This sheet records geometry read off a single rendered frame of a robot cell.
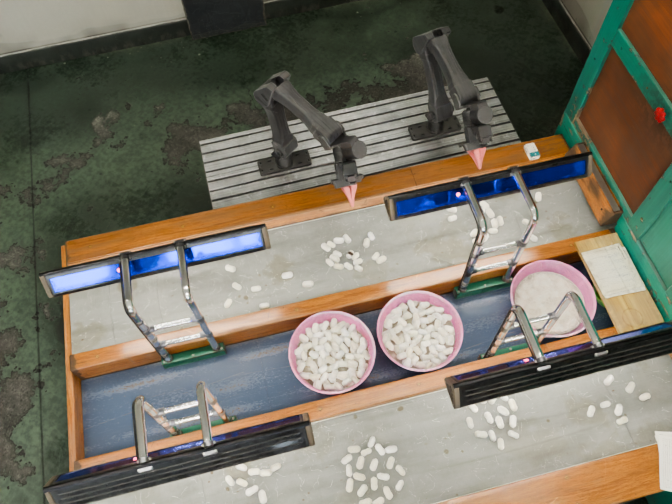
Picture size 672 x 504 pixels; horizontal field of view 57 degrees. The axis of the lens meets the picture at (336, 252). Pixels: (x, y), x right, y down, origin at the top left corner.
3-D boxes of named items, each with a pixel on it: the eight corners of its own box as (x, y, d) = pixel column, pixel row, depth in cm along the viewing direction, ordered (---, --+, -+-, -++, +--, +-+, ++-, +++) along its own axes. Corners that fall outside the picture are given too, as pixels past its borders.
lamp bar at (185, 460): (54, 477, 149) (41, 472, 143) (308, 413, 155) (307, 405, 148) (55, 512, 145) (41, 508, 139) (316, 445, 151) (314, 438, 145)
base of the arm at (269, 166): (311, 151, 230) (306, 137, 233) (257, 164, 228) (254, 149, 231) (312, 164, 237) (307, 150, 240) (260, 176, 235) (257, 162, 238)
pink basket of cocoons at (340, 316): (283, 332, 204) (280, 321, 196) (362, 313, 207) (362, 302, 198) (301, 411, 192) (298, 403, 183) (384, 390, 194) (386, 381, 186)
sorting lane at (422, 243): (70, 277, 211) (67, 274, 209) (572, 165, 228) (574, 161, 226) (73, 359, 197) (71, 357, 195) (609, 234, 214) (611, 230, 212)
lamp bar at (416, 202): (382, 200, 184) (383, 186, 178) (579, 156, 190) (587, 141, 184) (389, 222, 181) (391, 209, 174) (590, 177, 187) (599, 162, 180)
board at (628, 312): (573, 243, 207) (574, 242, 206) (615, 233, 209) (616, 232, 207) (618, 334, 192) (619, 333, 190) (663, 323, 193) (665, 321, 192)
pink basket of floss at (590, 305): (490, 319, 204) (495, 308, 196) (525, 259, 215) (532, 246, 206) (566, 362, 197) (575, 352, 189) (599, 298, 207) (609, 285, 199)
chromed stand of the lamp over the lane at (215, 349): (158, 315, 208) (113, 251, 169) (218, 302, 210) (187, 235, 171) (165, 369, 199) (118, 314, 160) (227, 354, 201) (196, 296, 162)
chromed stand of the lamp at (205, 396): (172, 434, 189) (125, 392, 150) (237, 418, 191) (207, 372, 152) (180, 499, 180) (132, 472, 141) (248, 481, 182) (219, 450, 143)
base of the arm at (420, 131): (465, 116, 236) (458, 103, 240) (414, 128, 234) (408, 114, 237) (461, 130, 243) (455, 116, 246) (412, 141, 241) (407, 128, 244)
